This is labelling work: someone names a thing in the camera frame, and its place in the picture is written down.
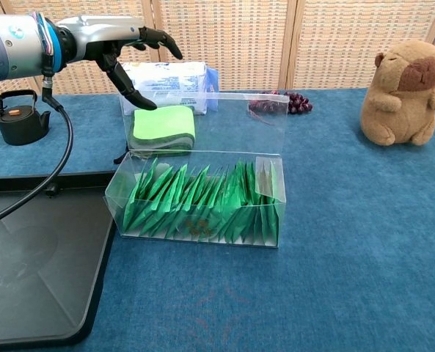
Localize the dark red grape bunch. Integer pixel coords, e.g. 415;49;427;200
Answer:
246;90;313;125

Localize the clear plastic box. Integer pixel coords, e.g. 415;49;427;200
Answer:
103;91;290;249

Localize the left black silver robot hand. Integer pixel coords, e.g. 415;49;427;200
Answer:
61;16;184;111

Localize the black cast iron kettle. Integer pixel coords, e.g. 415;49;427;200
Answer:
0;89;52;146

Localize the green grey folded cloth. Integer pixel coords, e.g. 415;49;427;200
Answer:
113;106;197;165

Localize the blue tablecloth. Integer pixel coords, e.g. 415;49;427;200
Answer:
0;87;435;352

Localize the black plastic tray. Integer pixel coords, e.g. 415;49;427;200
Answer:
0;171;117;348

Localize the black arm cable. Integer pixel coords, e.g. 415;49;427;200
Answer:
0;71;74;230

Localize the brown capybara plush toy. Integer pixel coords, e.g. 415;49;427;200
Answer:
359;40;435;147

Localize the white tissue pack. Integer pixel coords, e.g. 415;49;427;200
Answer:
120;61;221;117

